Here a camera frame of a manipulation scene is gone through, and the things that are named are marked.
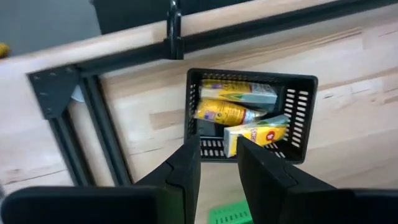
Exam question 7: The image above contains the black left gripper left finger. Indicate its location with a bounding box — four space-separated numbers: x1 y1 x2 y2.
133 134 201 224

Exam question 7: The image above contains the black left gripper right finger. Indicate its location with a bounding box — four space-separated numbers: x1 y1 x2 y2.
236 136 335 224

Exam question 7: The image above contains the green plastic basket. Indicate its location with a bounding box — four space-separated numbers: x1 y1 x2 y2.
207 200 254 224

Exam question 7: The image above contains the black plastic basket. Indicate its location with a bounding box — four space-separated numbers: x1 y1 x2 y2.
183 67 318 165

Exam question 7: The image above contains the black aluminium rig frame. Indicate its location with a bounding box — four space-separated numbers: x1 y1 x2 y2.
27 0 398 187

